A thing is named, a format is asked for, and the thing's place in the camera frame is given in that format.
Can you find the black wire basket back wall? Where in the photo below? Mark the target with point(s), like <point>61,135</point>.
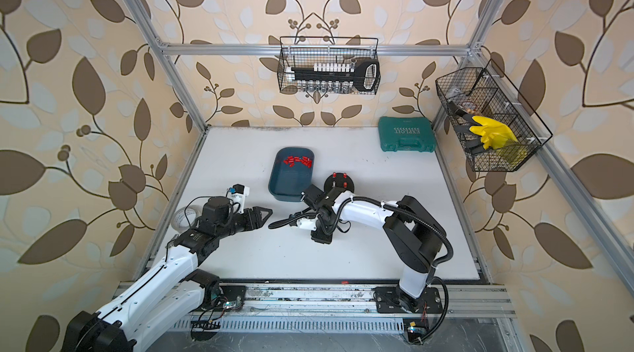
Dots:
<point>302,51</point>

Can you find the green plastic tool case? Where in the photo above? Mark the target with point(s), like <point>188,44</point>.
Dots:
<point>406,134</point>

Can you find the black wire basket right wall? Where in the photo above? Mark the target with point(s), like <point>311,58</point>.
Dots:
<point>481,91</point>

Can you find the black socket set holder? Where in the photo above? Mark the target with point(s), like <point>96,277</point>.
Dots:
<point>362,76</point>

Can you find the clear tape roll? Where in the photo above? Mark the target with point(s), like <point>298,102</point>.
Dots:
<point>184,219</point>

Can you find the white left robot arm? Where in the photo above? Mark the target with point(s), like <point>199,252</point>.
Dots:
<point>172,288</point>

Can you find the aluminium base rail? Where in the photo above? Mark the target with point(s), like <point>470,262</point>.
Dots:
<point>356,308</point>

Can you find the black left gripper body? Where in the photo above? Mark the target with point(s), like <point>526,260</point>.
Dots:
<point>246,223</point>

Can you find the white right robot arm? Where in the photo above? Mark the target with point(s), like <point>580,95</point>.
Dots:
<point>418,239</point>

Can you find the black wire basket wall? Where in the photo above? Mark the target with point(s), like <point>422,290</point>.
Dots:
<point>481,91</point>
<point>302,51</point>

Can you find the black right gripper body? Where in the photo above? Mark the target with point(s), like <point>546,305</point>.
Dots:
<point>323,231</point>

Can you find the dark teal plastic tray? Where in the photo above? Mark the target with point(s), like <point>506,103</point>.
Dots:
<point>287,184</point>

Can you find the black pliers in basket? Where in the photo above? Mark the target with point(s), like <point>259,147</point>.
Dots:
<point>472,142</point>

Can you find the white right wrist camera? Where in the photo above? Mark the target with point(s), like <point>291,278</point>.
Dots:
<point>307,224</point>

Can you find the yellow rubber glove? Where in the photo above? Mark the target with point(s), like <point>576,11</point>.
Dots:
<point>494,134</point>

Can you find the black dome screw fixture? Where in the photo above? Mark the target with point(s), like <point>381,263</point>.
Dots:
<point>339,180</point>

